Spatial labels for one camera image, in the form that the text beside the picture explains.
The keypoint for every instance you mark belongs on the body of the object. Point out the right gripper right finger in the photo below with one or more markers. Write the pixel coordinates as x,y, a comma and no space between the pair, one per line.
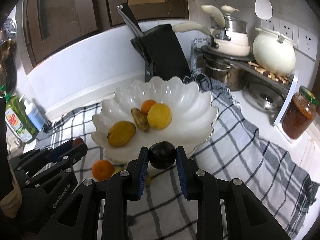
225,208

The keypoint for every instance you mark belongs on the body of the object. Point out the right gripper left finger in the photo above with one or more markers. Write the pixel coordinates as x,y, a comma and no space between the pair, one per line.
78,216

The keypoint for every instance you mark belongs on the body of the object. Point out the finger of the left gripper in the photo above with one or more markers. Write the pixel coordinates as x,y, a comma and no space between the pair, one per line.
72,154
38,158

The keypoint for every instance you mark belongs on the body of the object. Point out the orange mandarin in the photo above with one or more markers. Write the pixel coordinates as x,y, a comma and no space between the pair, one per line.
102,170

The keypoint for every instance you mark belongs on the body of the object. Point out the green apple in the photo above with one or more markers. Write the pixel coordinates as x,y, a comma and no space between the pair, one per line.
122,172

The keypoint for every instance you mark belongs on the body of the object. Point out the yellow mango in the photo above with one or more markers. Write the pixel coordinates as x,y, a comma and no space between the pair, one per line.
121,133

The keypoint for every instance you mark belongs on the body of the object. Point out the small dark green lime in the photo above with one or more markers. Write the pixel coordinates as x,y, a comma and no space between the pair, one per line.
130,220

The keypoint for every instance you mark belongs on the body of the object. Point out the brown spotted banana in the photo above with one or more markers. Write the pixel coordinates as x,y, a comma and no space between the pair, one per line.
140,119

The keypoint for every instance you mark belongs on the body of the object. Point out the small orange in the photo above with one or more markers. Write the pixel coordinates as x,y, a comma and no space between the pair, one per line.
146,105

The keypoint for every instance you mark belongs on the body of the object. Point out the dark purple plum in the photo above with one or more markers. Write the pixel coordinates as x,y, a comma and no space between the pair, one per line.
162,155

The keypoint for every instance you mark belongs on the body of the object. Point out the yellow lemon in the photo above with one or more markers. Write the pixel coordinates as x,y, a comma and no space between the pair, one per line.
159,116

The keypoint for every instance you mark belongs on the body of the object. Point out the red date fruit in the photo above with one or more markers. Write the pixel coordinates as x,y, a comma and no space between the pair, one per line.
77,141

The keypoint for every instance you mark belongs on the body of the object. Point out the checkered kitchen cloth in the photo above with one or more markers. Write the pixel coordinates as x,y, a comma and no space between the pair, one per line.
213,132

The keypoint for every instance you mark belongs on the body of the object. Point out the blue white soap bottle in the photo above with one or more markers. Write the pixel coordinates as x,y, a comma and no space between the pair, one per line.
34,114

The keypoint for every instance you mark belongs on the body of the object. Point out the green dish soap bottle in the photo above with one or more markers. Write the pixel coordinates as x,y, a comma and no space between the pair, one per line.
17,118

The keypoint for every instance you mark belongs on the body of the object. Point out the small brown kiwi fruit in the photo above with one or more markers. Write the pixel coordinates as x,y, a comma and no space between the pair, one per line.
147,180

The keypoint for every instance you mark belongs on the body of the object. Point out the glass jar of pickle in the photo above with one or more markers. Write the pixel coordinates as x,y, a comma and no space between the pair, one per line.
300,113

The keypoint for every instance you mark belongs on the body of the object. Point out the white scalloped fruit bowl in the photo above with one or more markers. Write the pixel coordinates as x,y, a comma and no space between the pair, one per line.
193,115

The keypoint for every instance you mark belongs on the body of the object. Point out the steel pot lid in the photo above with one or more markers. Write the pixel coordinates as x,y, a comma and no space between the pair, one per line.
266,97

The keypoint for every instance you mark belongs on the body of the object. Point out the hanging metal strainer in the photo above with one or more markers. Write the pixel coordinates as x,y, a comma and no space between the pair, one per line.
9,30

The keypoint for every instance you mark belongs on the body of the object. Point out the black knife block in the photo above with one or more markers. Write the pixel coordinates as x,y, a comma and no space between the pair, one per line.
162,53

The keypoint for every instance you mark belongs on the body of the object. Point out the metal corner shelf rack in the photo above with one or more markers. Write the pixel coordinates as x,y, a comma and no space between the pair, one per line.
284,85

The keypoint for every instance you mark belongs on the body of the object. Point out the large steel stockpot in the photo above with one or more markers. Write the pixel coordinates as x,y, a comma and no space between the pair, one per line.
233,77

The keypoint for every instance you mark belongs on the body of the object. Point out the white ceramic kettle pot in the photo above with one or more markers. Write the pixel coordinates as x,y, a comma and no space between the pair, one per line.
274,51

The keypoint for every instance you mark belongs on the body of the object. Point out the steel pot with lid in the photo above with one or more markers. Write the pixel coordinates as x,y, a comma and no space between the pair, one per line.
223,18

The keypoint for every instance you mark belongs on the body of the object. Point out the white rice paddle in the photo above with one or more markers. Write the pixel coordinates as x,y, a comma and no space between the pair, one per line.
263,9

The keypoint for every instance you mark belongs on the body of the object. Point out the wooden window frame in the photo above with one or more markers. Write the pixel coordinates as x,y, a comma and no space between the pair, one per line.
52,25

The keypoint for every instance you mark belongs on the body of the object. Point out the knife handles in block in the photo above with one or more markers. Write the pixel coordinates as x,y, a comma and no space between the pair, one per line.
130,20

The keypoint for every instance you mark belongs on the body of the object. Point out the cream saucepan with handle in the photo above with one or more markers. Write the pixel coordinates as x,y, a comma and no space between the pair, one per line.
219,42

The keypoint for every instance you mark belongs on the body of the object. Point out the wall power outlets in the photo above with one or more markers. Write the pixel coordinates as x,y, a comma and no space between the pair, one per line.
305,41

